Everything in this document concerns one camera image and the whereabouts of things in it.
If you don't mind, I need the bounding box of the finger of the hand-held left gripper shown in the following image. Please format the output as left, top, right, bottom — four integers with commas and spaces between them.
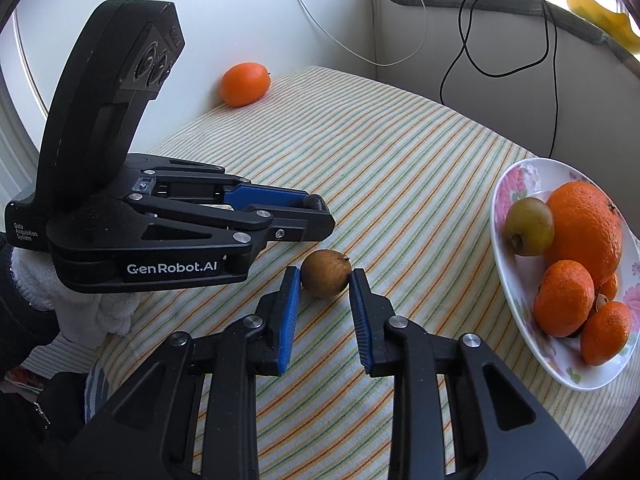
125, 192, 336, 261
150, 174, 323, 211

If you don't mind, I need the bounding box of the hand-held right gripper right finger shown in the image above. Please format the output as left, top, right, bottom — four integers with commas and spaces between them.
348, 269, 586, 480

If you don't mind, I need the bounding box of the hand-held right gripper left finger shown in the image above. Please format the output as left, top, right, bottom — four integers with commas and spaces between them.
65, 266, 302, 480

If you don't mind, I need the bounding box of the brown kiwi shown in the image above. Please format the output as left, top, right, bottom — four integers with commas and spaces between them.
301, 249, 351, 298

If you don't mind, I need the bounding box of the floral white plate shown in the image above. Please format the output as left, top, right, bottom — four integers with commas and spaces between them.
490, 157, 640, 391

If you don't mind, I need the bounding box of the green round fruit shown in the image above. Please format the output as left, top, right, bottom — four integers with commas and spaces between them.
502, 196, 555, 257

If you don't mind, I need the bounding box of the medium mandarin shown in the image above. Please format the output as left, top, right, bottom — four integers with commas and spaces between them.
532, 259, 596, 338

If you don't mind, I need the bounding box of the small mandarin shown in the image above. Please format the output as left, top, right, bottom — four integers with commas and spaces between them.
580, 301, 632, 367

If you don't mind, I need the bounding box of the small kumquat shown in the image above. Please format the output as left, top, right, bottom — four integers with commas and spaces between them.
597, 272, 620, 303

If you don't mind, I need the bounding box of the person's left hand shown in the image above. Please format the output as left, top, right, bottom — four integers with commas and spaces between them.
10, 247, 138, 336

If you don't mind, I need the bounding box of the large oval orange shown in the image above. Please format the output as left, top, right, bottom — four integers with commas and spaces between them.
220, 62, 272, 107

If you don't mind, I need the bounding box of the striped blanket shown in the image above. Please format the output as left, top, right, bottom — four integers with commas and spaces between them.
50, 66, 640, 480

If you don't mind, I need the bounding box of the large round orange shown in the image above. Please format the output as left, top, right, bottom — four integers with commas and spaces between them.
545, 181, 625, 288

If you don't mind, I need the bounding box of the white cable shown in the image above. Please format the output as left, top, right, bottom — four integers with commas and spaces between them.
280, 0, 428, 67

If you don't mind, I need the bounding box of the looped black cable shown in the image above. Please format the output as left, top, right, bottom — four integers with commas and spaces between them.
440, 0, 548, 106

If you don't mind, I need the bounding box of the straight black cable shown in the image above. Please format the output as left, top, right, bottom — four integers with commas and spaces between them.
540, 0, 560, 160

